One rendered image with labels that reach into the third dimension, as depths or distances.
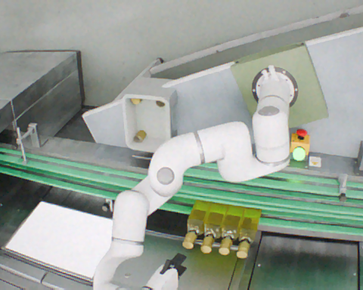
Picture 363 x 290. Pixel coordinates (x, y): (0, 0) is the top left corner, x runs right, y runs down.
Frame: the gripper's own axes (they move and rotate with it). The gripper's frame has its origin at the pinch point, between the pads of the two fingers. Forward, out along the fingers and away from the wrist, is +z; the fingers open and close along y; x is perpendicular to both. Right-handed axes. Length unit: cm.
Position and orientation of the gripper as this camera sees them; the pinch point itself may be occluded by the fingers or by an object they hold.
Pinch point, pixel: (179, 264)
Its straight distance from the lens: 125.1
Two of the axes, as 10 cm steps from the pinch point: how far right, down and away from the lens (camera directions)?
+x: -8.5, -2.6, 4.5
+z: 5.2, -4.6, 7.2
